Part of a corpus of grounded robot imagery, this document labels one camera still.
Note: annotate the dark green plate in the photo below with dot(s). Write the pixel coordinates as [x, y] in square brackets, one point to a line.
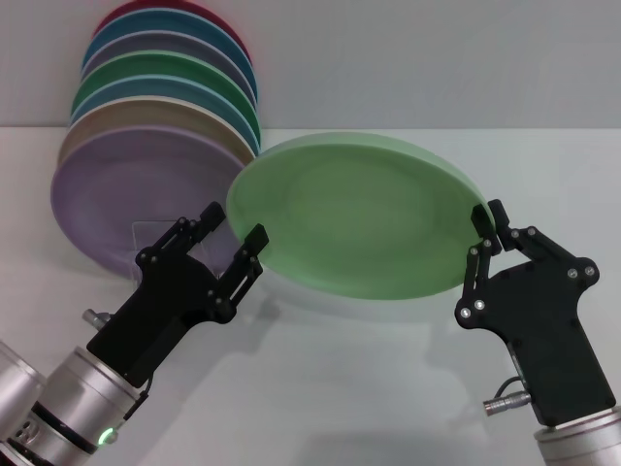
[160, 63]

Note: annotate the teal plate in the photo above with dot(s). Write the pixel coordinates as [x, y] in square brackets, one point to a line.
[165, 22]

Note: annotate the grey plate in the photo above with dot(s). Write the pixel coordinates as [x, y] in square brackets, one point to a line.
[165, 41]

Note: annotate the light green plate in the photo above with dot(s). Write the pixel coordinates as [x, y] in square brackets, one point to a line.
[349, 218]

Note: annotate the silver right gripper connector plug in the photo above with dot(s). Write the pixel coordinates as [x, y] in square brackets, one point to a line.
[504, 404]

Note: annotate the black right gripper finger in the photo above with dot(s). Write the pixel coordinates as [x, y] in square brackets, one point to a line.
[473, 281]
[548, 252]

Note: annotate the beige plate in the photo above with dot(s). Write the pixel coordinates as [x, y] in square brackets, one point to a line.
[145, 111]

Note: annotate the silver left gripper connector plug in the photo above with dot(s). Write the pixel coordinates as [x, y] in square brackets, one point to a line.
[97, 318]

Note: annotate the maroon plate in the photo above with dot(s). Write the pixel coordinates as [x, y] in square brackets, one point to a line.
[218, 13]

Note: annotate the lilac plate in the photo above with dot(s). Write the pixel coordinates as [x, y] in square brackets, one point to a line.
[121, 194]

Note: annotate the light blue plate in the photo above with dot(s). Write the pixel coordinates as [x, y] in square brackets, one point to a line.
[145, 87]

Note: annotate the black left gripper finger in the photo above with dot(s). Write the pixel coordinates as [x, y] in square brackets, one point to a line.
[238, 281]
[179, 235]

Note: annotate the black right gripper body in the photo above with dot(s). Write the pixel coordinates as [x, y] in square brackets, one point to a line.
[543, 330]

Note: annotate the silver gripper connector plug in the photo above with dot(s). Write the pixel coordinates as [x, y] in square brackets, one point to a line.
[504, 404]
[97, 318]

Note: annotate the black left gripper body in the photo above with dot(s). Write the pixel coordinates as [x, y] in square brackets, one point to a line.
[155, 315]

